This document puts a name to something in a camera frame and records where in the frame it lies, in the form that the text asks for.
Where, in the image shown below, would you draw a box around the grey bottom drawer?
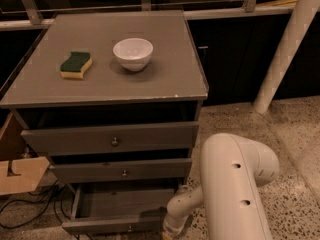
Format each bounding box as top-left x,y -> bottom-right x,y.
62,179 -> 179,235

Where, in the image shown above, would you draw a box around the grey drawer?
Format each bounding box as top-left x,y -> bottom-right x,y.
62,179 -> 179,235
22,121 -> 199,156
50,158 -> 192,183

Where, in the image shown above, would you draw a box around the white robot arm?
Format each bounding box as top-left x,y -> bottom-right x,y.
162,133 -> 279,240

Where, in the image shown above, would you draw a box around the grey middle drawer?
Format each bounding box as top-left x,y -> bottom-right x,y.
50,158 -> 192,183

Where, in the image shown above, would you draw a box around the grey wooden drawer cabinet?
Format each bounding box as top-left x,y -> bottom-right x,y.
0,10 -> 210,192

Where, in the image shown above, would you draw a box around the grey top drawer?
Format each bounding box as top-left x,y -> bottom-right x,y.
22,121 -> 199,156

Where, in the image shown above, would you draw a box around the cardboard box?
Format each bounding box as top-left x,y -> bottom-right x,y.
0,113 -> 49,196

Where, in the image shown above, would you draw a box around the white ceramic bowl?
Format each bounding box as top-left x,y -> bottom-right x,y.
113,38 -> 153,72

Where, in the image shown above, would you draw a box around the green and yellow sponge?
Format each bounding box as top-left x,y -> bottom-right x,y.
60,51 -> 92,79

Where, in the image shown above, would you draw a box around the dark low cabinet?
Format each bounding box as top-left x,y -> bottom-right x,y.
188,14 -> 320,106

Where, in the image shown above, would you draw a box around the metal railing bar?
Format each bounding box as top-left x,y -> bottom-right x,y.
0,0 -> 298,31

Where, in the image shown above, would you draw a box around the white diagonal pole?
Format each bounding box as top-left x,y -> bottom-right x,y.
253,0 -> 320,114

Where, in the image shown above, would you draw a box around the black cables on floor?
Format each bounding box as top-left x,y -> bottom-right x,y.
0,180 -> 93,240

